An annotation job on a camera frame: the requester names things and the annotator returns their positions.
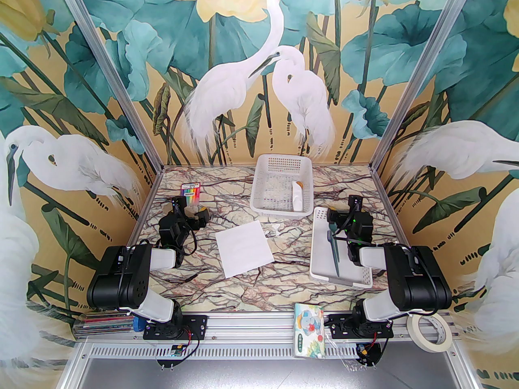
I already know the roll of masking tape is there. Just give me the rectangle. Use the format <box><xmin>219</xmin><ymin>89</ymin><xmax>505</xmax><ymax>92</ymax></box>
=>
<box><xmin>406</xmin><ymin>309</ymin><xmax>452</xmax><ymax>354</ymax></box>

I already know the cartoon print tissue pack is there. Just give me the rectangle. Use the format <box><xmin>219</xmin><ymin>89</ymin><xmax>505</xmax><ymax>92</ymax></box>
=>
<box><xmin>293</xmin><ymin>303</ymin><xmax>326</xmax><ymax>359</ymax></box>

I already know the perforated metal panel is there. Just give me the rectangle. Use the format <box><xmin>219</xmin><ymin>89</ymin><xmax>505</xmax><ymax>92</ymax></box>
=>
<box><xmin>79</xmin><ymin>346</ymin><xmax>359</xmax><ymax>360</ymax></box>

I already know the pack of coloured markers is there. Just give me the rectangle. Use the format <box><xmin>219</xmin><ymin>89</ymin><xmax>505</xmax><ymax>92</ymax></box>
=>
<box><xmin>178</xmin><ymin>182</ymin><xmax>202</xmax><ymax>208</ymax></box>

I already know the aluminium frame post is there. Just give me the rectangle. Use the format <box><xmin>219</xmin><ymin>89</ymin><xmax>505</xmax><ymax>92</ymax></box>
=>
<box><xmin>52</xmin><ymin>0</ymin><xmax>167</xmax><ymax>168</ymax></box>
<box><xmin>368</xmin><ymin>0</ymin><xmax>477</xmax><ymax>170</ymax></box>

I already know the large white plastic basket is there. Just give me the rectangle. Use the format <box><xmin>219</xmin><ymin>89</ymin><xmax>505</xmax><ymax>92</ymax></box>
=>
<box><xmin>250</xmin><ymin>154</ymin><xmax>314</xmax><ymax>217</ymax></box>

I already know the clear plastic pen box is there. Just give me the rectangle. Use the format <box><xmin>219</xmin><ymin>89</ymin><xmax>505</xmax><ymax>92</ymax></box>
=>
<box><xmin>73</xmin><ymin>314</ymin><xmax>136</xmax><ymax>340</ymax></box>

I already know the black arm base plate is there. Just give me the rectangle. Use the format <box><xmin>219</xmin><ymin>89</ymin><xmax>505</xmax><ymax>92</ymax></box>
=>
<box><xmin>326</xmin><ymin>314</ymin><xmax>394</xmax><ymax>340</ymax></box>
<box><xmin>143</xmin><ymin>314</ymin><xmax>208</xmax><ymax>342</ymax></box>

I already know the narrow white plastic basket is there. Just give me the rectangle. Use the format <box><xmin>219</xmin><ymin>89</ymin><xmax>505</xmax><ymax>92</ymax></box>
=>
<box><xmin>310</xmin><ymin>207</ymin><xmax>374</xmax><ymax>289</ymax></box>

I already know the white paper napkin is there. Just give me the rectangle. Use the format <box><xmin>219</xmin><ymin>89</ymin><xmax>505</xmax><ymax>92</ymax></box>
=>
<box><xmin>215</xmin><ymin>221</ymin><xmax>273</xmax><ymax>279</ymax></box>

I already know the aluminium front rail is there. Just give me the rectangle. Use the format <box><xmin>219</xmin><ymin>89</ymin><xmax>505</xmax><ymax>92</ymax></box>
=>
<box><xmin>76</xmin><ymin>312</ymin><xmax>461</xmax><ymax>341</ymax></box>

